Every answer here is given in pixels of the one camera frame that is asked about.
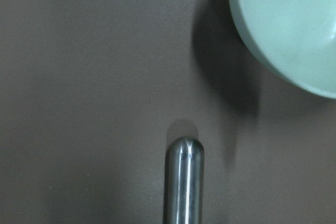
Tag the mint green bowl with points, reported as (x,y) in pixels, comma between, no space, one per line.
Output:
(294,39)

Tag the steel muddler black tip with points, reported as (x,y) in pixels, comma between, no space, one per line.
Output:
(184,181)

